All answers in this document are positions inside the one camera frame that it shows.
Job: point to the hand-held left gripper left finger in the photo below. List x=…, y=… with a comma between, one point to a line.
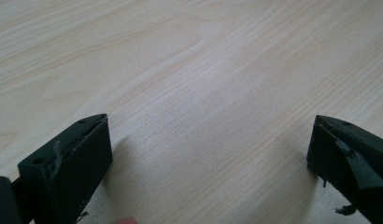
x=71, y=168

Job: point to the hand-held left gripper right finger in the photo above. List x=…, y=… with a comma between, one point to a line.
x=351, y=161

